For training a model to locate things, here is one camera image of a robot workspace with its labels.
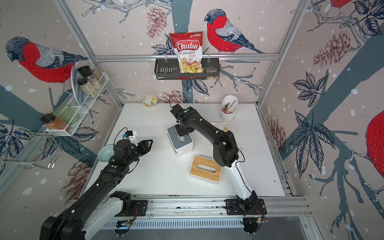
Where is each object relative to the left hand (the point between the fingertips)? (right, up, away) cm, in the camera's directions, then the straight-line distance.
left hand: (153, 138), depth 82 cm
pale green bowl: (-33, -11, +10) cm, 36 cm away
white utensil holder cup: (+48, +19, +24) cm, 57 cm away
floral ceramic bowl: (-15, +24, +40) cm, 49 cm away
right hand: (+16, +2, +10) cm, 19 cm away
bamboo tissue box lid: (+33, -20, -2) cm, 39 cm away
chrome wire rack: (-42, -7, -18) cm, 46 cm away
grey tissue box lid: (+13, -4, +4) cm, 14 cm away
